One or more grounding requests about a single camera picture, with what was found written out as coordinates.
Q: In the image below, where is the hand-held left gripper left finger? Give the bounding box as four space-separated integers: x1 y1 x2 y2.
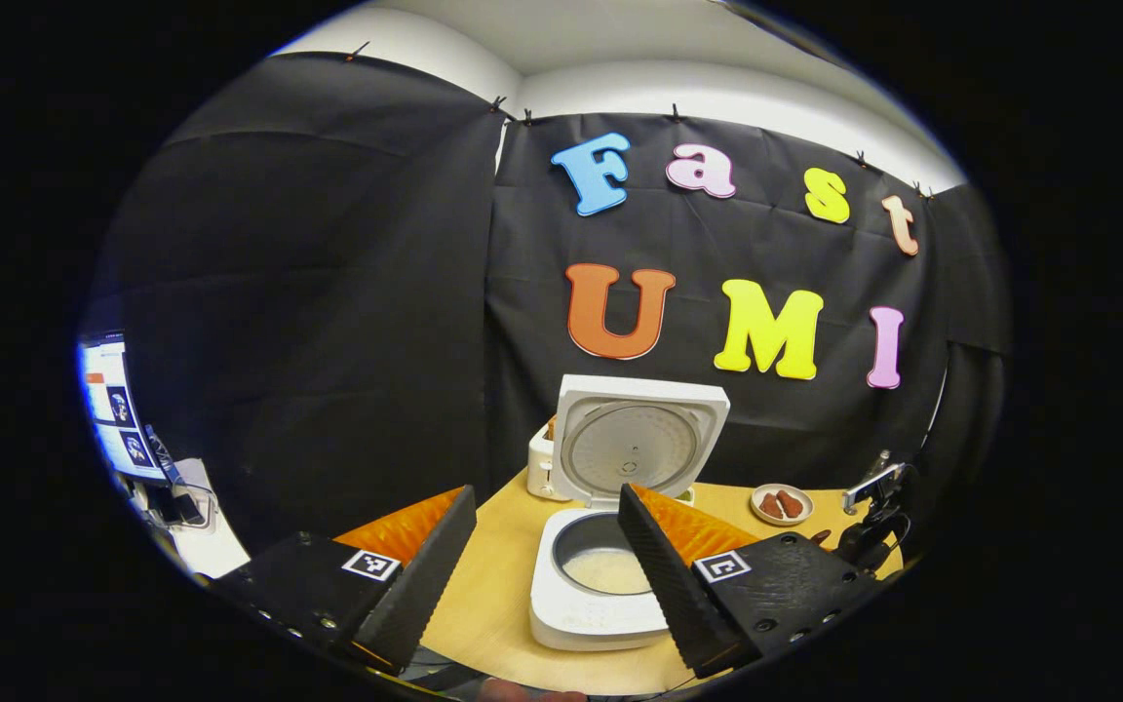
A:
215 485 478 676

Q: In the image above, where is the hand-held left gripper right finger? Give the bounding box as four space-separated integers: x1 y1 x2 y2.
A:
617 483 889 681

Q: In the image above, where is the white rice cooker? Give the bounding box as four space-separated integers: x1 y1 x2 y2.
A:
529 374 731 652

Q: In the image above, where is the white plate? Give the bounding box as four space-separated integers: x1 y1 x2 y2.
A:
751 484 814 528

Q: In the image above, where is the white toaster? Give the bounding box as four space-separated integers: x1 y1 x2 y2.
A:
526 419 564 503

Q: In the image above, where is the white side desk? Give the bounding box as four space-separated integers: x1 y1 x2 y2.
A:
128 458 252 579

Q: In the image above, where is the black desk device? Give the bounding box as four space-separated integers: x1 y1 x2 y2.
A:
147 483 207 528

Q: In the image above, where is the black backdrop cloth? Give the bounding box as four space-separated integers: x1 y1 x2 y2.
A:
84 51 1011 557

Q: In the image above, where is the computer monitor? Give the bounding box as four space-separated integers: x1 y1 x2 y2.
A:
79 331 170 485

